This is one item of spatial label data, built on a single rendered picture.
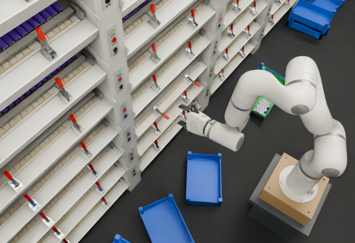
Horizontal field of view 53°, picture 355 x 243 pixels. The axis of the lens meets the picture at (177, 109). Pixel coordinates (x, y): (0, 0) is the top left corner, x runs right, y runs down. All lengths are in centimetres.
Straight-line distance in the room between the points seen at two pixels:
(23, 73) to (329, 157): 109
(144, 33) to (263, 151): 128
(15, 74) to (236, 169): 155
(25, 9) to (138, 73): 67
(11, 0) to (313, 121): 100
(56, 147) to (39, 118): 19
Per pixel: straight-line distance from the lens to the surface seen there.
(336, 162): 146
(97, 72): 121
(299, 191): 178
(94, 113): 134
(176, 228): 205
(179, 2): 145
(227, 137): 150
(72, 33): 106
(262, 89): 121
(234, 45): 240
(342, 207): 233
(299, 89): 117
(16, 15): 87
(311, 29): 307
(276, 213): 186
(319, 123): 135
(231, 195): 215
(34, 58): 101
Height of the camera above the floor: 197
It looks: 55 degrees down
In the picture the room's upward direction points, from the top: 4 degrees clockwise
